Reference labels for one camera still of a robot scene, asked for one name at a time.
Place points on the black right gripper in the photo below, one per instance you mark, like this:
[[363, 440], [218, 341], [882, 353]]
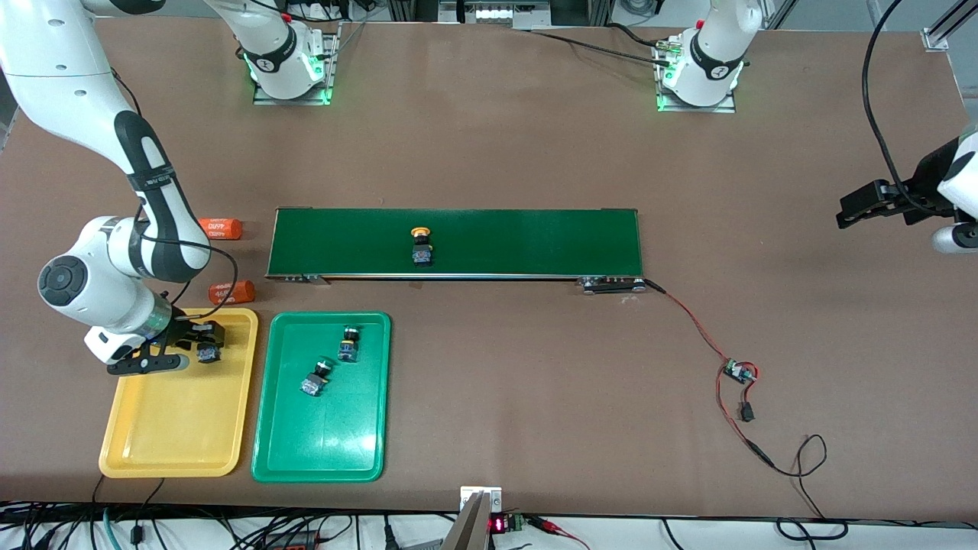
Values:
[[181, 327]]

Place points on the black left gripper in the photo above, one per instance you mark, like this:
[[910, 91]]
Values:
[[922, 186]]

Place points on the yellow push button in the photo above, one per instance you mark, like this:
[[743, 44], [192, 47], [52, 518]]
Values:
[[207, 353], [422, 254]]

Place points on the orange 4680 cylinder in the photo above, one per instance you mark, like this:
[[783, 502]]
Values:
[[221, 228], [233, 292]]

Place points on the green push button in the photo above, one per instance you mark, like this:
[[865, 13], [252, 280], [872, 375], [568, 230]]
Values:
[[349, 351], [313, 386]]

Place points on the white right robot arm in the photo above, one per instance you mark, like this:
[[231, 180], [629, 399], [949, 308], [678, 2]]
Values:
[[92, 191]]

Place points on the yellow plastic tray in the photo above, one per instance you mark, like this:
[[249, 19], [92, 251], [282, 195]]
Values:
[[179, 420]]

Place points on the green plastic tray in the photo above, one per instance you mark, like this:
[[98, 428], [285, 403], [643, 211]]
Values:
[[321, 435]]

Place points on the small green circuit board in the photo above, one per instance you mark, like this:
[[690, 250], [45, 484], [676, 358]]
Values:
[[738, 371]]

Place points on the small black plug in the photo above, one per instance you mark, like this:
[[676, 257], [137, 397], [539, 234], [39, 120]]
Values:
[[746, 413]]

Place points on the green conveyor belt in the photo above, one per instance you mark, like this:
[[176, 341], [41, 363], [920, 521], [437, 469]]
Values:
[[497, 241]]

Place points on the red LED display module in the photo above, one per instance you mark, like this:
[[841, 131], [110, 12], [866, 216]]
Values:
[[498, 525]]

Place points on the red clip lead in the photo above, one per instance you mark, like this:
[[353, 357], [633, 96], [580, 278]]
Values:
[[554, 527]]

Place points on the equipment rack behind table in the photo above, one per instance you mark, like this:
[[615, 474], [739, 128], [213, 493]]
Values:
[[497, 14]]

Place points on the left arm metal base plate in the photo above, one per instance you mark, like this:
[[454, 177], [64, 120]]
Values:
[[726, 105]]

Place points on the aluminium frame profile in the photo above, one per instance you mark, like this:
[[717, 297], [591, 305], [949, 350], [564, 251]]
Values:
[[938, 37]]

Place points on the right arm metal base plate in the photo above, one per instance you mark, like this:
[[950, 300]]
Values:
[[328, 84]]

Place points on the grey mount bar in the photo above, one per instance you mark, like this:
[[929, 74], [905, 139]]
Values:
[[466, 531]]

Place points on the silver mount bracket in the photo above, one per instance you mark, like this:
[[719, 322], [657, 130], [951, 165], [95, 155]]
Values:
[[493, 496]]

